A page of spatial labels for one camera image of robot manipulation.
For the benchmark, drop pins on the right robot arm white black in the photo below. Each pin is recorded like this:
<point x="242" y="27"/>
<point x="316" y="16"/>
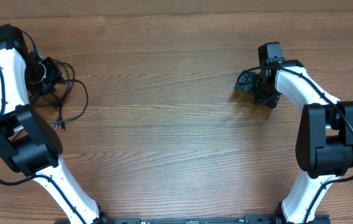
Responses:
<point x="324" y="144"/>

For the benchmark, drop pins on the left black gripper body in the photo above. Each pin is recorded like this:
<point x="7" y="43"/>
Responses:
<point x="41" y="76"/>

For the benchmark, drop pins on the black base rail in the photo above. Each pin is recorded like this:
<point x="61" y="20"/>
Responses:
<point x="220" y="220"/>

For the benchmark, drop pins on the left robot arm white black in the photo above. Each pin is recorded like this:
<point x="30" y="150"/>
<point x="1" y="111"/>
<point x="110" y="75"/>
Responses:
<point x="30" y="148"/>

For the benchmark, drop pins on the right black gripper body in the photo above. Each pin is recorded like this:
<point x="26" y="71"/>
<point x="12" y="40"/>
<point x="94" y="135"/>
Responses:
<point x="263" y="89"/>

